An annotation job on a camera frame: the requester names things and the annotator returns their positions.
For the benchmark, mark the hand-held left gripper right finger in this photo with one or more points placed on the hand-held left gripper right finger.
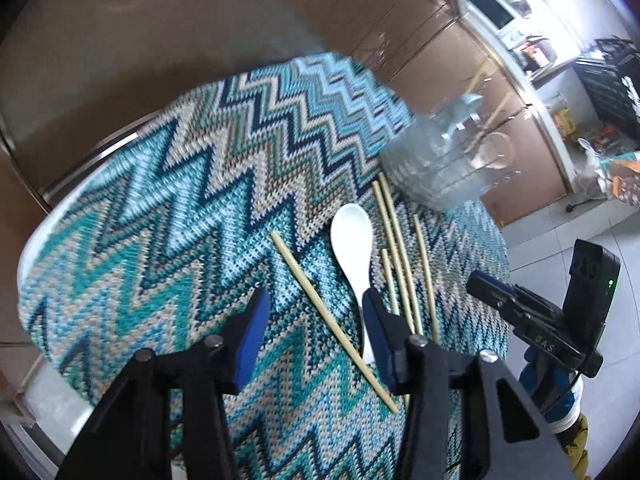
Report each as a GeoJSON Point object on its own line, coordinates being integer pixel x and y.
{"type": "Point", "coordinates": [376, 332]}

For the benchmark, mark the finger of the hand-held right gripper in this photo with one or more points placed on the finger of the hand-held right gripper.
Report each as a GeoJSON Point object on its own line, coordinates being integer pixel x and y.
{"type": "Point", "coordinates": [497, 280]}
{"type": "Point", "coordinates": [487, 294]}

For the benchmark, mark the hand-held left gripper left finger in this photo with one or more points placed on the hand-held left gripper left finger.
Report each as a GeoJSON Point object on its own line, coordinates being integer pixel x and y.
{"type": "Point", "coordinates": [250, 332]}

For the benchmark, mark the bamboo chopsticks group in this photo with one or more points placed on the bamboo chopsticks group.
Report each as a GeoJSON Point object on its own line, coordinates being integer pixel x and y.
{"type": "Point", "coordinates": [320, 301]}

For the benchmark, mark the person's right forearm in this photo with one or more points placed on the person's right forearm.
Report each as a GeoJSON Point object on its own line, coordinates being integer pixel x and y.
{"type": "Point", "coordinates": [577, 440]}

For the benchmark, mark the person's right hand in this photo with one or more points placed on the person's right hand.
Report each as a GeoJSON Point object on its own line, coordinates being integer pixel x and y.
{"type": "Point", "coordinates": [545, 382]}

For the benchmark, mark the brown patterned hanging cloth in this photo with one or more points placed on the brown patterned hanging cloth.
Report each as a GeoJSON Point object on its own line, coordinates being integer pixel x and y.
{"type": "Point", "coordinates": [625, 177]}

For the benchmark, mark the zigzag knitted table cloth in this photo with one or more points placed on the zigzag knitted table cloth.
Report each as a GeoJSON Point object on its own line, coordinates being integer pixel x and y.
{"type": "Point", "coordinates": [200, 170]}

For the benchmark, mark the yellow cooking oil bottle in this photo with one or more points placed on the yellow cooking oil bottle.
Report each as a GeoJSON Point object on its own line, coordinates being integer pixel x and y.
{"type": "Point", "coordinates": [564, 121]}

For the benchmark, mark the black dish rack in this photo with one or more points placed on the black dish rack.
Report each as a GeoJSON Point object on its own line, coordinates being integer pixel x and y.
{"type": "Point", "coordinates": [610, 85]}

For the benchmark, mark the white microwave oven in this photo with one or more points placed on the white microwave oven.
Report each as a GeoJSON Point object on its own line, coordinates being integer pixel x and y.
{"type": "Point", "coordinates": [492, 7]}

